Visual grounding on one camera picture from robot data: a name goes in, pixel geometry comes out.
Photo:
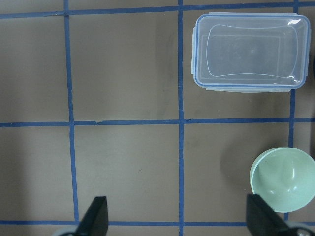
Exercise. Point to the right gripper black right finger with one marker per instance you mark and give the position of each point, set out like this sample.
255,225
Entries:
261,220

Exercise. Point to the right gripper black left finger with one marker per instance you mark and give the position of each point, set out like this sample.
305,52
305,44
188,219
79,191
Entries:
95,221

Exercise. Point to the green bowl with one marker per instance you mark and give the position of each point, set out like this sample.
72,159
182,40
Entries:
284,177

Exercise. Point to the clear plastic container blue rim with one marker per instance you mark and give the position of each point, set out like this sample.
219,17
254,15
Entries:
250,52

